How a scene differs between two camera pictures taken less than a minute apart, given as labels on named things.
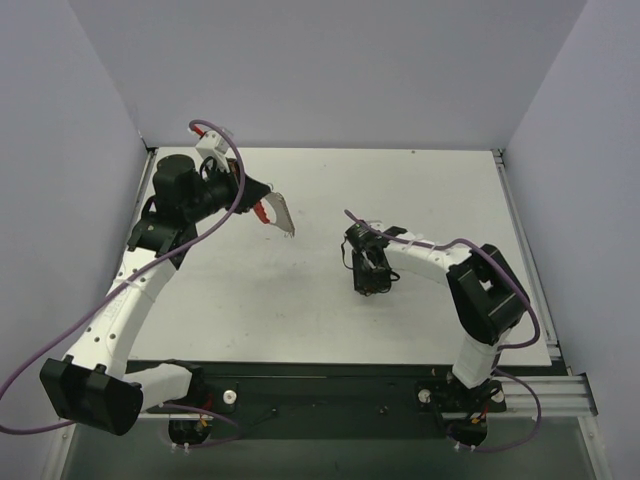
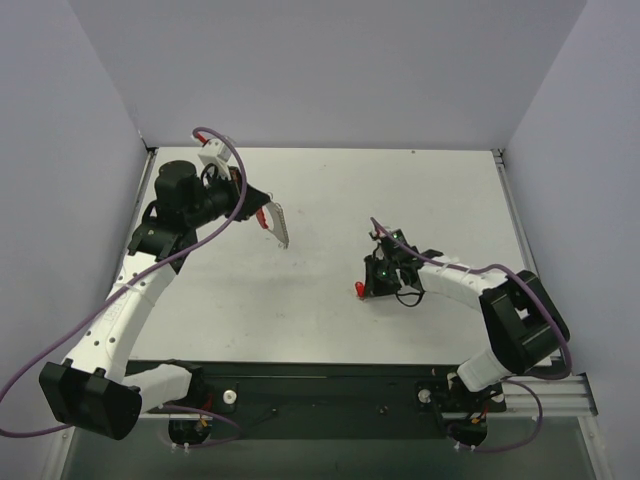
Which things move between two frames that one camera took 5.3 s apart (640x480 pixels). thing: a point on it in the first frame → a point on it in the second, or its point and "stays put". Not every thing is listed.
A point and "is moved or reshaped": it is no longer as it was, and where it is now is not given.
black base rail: x=338 y=400 stays put
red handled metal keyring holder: x=283 y=221 is moved or reshaped
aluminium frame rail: x=559 y=395 stays put
